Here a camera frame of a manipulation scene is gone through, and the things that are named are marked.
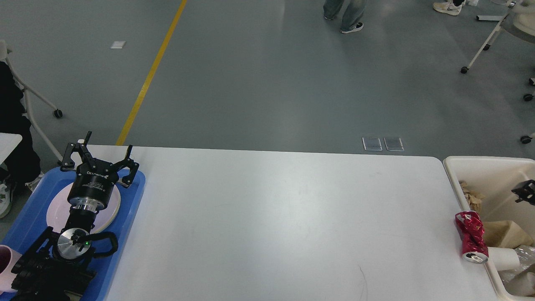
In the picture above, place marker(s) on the crumpled paper scraps in bin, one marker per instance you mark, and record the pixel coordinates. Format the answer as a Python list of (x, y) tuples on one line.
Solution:
[(473, 198)]

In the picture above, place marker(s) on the person in blue jeans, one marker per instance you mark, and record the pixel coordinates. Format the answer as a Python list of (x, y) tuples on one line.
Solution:
[(351, 17)]

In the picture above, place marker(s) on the pink ribbed mug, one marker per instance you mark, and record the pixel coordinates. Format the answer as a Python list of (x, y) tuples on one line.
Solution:
[(8, 258)]

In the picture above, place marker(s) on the aluminium foil tray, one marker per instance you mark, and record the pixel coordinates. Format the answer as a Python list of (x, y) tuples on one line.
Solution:
[(526, 258)]

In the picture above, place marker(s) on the clear floor plate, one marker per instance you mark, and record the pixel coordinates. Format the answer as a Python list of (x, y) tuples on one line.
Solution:
[(394, 144), (372, 144)]

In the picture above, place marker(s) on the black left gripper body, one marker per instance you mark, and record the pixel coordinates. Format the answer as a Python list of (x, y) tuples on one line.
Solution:
[(92, 190)]

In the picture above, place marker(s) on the blue plastic tray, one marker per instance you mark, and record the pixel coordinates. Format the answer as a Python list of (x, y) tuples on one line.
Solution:
[(31, 222)]

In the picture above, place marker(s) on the white side table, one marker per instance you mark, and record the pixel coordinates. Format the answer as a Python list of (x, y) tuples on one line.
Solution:
[(8, 142)]

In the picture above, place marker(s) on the white plastic bin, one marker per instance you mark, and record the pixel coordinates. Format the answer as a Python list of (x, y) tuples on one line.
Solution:
[(494, 177)]

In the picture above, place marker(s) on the pink plate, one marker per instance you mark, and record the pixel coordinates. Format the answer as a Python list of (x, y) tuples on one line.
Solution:
[(58, 211)]

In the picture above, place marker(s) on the white paper cup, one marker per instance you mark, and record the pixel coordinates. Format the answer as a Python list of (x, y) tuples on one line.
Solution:
[(521, 285)]

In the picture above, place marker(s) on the white paper on floor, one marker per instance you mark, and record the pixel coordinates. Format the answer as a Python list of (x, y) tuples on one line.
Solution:
[(118, 45)]

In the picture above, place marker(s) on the left clear floor plate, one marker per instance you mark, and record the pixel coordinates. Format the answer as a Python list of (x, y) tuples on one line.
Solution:
[(372, 144)]

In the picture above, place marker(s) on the person in black pants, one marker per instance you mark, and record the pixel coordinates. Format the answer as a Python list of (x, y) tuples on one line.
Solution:
[(22, 164)]

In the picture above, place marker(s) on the small brown paper bag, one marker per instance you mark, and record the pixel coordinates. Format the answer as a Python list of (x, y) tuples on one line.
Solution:
[(505, 234)]

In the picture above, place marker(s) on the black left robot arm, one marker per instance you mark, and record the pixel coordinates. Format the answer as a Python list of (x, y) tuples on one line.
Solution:
[(56, 266)]

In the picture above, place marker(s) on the red crumpled wrapper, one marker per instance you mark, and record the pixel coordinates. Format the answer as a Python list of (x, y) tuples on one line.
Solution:
[(471, 230)]

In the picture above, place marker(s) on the white bowl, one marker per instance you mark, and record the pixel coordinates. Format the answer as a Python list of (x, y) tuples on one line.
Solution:
[(503, 258)]

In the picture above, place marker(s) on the right clear floor plate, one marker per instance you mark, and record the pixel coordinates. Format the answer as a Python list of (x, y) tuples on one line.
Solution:
[(394, 144)]

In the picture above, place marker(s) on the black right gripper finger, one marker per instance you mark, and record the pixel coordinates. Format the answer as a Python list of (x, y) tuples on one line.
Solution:
[(525, 192)]

